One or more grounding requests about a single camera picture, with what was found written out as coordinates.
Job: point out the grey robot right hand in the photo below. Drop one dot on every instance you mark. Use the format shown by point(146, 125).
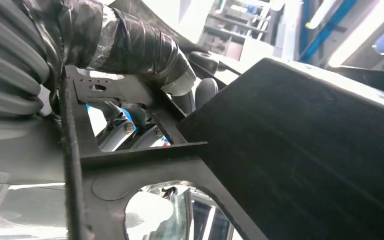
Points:
point(135, 43)

